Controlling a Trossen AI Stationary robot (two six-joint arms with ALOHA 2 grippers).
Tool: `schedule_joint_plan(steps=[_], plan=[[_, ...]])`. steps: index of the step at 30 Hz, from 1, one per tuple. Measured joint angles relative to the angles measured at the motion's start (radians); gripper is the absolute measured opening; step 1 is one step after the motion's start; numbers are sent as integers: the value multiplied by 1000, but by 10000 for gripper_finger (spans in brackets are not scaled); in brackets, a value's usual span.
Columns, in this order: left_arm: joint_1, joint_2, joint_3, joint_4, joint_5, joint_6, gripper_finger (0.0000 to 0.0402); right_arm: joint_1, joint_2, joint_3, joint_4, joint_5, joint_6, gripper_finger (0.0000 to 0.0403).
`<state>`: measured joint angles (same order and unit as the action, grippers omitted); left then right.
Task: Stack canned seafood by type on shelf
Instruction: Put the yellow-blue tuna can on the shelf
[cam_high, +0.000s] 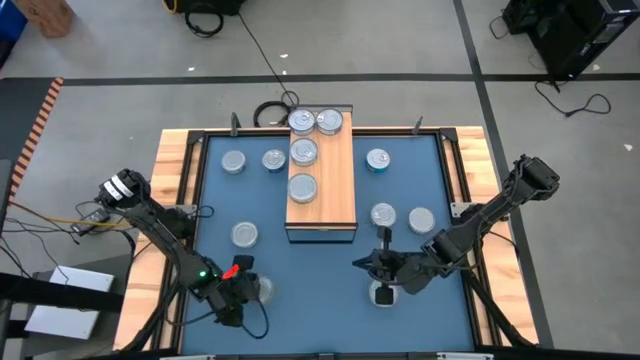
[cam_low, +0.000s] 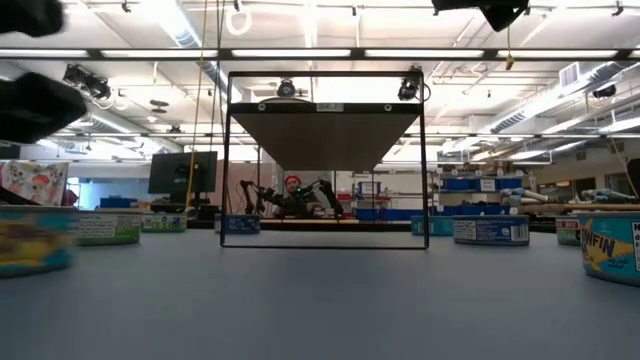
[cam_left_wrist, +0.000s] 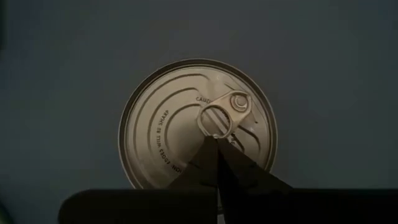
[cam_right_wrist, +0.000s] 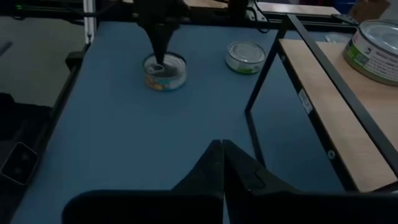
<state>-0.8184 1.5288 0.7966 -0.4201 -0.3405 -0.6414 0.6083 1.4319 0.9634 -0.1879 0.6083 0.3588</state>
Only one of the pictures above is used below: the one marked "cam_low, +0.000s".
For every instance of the colourful painted poster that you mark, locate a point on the colourful painted poster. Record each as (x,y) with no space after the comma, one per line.
(35,181)

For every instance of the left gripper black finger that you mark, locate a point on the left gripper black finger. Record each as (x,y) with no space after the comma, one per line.
(27,15)
(35,107)

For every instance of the blue flat box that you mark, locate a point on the blue flat box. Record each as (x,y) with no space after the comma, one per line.
(117,202)

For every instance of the person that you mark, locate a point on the person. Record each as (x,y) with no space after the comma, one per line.
(294,199)

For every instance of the blue storage bin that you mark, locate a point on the blue storage bin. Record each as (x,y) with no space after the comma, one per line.
(510,183)
(367,214)
(457,184)

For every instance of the long wooden bench top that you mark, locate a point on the long wooden bench top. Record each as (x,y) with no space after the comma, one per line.
(585,207)

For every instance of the teal label yellowfin tuna can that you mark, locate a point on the teal label yellowfin tuna can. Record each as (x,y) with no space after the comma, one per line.
(437,226)
(35,242)
(612,250)

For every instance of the green white label tuna can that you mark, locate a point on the green white label tuna can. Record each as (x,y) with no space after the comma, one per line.
(164,223)
(569,232)
(107,229)

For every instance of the white air vent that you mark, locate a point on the white air vent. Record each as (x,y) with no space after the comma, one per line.
(570,74)

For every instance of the black ceiling dome device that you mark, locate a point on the black ceiling dome device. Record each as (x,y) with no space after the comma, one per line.
(605,91)

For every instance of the yellow hanging connector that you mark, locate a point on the yellow hanging connector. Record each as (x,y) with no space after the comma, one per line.
(509,62)

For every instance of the navy blue label tuna can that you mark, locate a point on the navy blue label tuna can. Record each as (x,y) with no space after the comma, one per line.
(492,231)
(245,225)

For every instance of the black overhead frame beam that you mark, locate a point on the black overhead frame beam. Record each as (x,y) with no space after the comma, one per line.
(357,53)

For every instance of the wooden block platform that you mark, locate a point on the wooden block platform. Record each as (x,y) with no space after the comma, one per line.
(325,142)

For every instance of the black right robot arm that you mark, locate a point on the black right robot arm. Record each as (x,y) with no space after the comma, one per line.
(500,15)

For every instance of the blue framed white sign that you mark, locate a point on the blue framed white sign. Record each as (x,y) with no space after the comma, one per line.
(369,188)

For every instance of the black computer monitor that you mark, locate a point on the black computer monitor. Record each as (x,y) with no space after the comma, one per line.
(182,172)

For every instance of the black ceiling spotlight cluster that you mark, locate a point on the black ceiling spotlight cluster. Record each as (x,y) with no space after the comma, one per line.
(87,82)

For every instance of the black background robot arm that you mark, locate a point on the black background robot arm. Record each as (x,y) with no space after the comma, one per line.
(252,197)
(327,192)

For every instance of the pale grey robot arm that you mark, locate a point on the pale grey robot arm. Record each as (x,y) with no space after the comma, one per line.
(522,196)
(602,194)

